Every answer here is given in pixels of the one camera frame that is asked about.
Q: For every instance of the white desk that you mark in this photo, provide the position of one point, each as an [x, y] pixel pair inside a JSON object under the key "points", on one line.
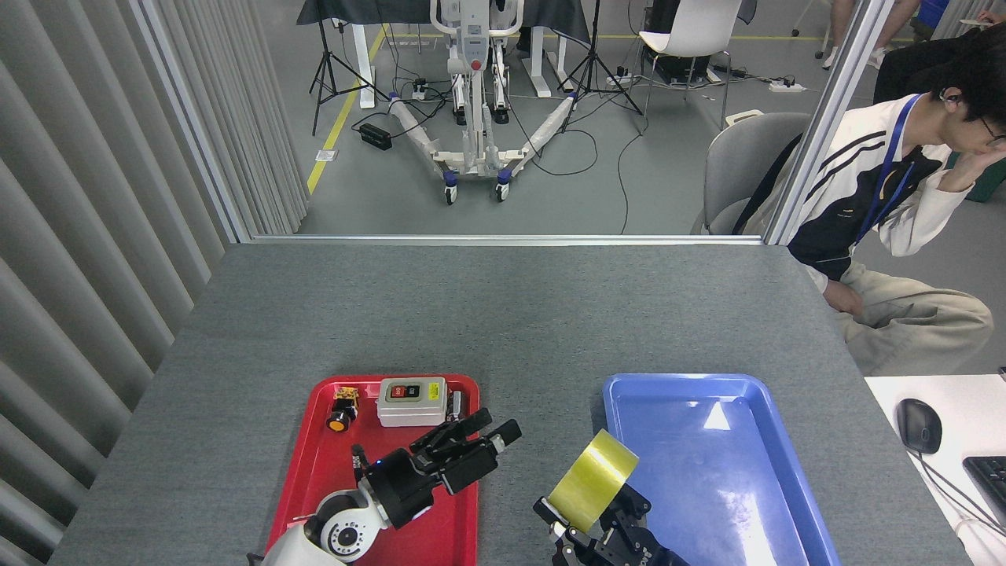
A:
{"points": [[974, 409]]}

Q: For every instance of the white power strip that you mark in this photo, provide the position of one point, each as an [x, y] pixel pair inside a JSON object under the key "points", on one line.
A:
{"points": [[787, 86]]}

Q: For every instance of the white chair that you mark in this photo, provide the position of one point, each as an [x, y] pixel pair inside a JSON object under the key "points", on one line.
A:
{"points": [[692, 27]]}

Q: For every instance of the table with black cloth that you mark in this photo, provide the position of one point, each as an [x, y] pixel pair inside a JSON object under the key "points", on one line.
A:
{"points": [[550, 16]]}

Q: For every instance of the person's hand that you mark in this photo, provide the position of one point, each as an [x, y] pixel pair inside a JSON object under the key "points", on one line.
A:
{"points": [[842, 299], [971, 167]]}

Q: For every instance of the orange push button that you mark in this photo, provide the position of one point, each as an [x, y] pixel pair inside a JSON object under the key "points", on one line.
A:
{"points": [[340, 413]]}

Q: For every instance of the grey chair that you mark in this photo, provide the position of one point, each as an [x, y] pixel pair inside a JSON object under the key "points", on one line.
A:
{"points": [[743, 165]]}

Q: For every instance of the yellow tape roll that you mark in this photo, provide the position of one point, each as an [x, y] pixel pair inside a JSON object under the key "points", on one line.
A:
{"points": [[589, 479]]}

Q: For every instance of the white floor plate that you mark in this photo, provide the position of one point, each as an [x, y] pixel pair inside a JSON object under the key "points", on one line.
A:
{"points": [[326, 156]]}

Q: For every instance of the black tripod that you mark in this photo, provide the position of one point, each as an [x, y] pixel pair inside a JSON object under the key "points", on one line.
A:
{"points": [[324, 71], [593, 71]]}

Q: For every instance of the seated person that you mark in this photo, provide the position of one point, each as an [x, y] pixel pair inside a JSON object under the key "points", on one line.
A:
{"points": [[849, 181]]}

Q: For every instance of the white stand on wheels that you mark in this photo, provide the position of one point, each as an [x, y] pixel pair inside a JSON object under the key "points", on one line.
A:
{"points": [[474, 118]]}

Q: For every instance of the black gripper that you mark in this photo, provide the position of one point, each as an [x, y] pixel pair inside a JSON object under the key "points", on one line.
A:
{"points": [[401, 487], [633, 553]]}

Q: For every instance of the small black silver switch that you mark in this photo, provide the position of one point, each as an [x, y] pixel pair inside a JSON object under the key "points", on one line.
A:
{"points": [[454, 405]]}

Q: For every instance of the silver rail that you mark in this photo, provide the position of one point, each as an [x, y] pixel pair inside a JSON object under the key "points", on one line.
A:
{"points": [[503, 239]]}

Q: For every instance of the black keyboard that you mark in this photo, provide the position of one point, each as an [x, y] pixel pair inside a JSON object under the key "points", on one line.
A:
{"points": [[990, 483]]}

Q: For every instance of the silver post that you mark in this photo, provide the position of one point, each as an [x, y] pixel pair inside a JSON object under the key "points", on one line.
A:
{"points": [[825, 118]]}

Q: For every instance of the red plastic tray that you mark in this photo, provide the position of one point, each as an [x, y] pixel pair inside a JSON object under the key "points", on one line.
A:
{"points": [[314, 472]]}

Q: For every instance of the black computer mouse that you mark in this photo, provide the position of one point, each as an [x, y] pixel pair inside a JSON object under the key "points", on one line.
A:
{"points": [[919, 424]]}

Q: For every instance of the blue plastic tray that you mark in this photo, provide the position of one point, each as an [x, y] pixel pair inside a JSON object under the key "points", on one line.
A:
{"points": [[707, 487]]}

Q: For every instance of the grey switch box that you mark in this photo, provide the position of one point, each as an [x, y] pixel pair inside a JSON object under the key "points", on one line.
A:
{"points": [[410, 410]]}

